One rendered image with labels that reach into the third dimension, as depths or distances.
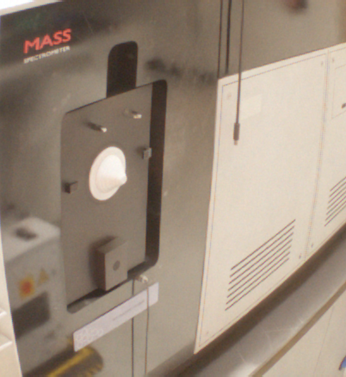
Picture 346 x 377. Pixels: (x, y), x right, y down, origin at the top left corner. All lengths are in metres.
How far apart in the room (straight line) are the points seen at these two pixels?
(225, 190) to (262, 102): 0.15
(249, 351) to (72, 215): 0.60
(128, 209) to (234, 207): 0.25
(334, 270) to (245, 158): 0.59
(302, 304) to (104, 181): 0.74
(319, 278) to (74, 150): 0.90
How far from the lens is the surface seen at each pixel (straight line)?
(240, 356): 1.30
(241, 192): 1.11
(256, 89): 1.07
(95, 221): 0.85
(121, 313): 0.95
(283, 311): 1.44
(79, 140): 0.79
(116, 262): 0.89
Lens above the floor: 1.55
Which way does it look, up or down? 25 degrees down
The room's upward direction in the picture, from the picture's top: 3 degrees clockwise
